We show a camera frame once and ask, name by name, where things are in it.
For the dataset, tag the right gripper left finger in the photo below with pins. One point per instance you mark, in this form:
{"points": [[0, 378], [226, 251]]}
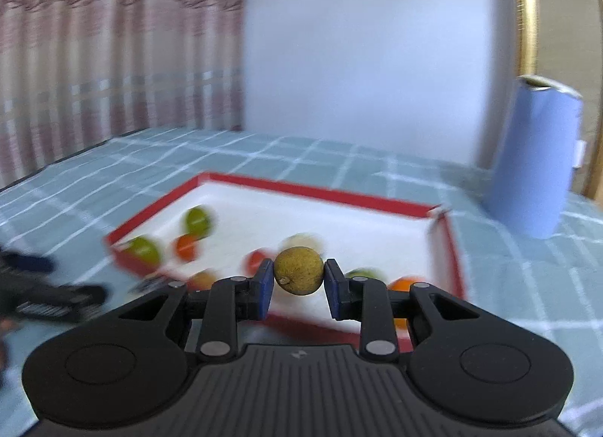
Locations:
{"points": [[131, 363]]}

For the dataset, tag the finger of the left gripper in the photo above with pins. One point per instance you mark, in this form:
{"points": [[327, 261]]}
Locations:
{"points": [[26, 298], [27, 262]]}

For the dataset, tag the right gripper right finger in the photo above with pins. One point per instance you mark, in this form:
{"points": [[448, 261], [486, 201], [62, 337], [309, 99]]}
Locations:
{"points": [[464, 367]]}

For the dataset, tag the small green lime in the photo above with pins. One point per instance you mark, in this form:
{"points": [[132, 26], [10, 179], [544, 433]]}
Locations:
{"points": [[198, 222]]}

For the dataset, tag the brown-yellow longan fruit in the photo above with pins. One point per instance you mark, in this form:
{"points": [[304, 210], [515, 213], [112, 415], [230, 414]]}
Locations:
{"points": [[299, 270]]}

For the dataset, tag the yellow-green round fruit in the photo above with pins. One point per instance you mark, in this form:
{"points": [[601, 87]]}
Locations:
{"points": [[203, 280]]}

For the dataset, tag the red cherry tomato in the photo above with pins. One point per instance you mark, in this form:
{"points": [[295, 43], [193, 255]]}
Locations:
{"points": [[186, 248], [254, 259]]}

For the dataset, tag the green lime in tray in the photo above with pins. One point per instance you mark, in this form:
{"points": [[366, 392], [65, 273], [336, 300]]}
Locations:
{"points": [[145, 249]]}

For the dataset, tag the orange mandarin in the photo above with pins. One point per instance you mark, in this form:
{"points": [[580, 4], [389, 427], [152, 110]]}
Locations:
{"points": [[403, 285]]}

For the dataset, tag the checked teal bedsheet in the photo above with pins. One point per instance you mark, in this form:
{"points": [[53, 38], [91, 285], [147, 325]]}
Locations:
{"points": [[552, 287]]}

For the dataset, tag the red cherry tomato in tray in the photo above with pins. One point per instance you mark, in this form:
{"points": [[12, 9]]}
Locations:
{"points": [[186, 248]]}

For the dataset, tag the green cucumber chunk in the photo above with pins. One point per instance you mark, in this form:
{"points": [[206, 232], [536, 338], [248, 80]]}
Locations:
{"points": [[363, 274]]}

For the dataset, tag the red shallow box tray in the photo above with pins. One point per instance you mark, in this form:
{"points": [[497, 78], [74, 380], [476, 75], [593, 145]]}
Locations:
{"points": [[225, 224]]}

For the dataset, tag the blue electric kettle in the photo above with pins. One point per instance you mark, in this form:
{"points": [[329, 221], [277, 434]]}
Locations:
{"points": [[533, 170]]}

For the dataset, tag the pink patterned curtain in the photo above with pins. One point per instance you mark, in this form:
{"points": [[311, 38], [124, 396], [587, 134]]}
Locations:
{"points": [[76, 73]]}

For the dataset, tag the white wall switch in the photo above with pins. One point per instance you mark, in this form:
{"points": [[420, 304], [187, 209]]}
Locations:
{"points": [[579, 154]]}

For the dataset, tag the gold mirror frame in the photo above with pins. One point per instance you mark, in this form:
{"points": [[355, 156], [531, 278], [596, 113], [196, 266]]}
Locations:
{"points": [[562, 39]]}

